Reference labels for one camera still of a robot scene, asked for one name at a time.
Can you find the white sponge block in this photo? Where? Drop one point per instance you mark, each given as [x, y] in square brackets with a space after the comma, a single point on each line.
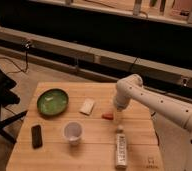
[87, 106]

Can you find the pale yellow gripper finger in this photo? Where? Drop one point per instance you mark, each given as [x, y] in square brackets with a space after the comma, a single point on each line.
[117, 116]

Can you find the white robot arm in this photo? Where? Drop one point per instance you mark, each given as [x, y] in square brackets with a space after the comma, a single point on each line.
[177, 111]

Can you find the green ceramic bowl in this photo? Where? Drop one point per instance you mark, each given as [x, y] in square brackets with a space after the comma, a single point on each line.
[52, 102]

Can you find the black rectangular remote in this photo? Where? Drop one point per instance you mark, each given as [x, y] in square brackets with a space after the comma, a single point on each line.
[36, 136]

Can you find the black office chair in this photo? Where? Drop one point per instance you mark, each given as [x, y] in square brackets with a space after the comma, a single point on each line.
[0, 96]

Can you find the white plastic cup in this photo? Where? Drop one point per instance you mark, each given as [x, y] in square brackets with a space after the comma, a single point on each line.
[73, 133]

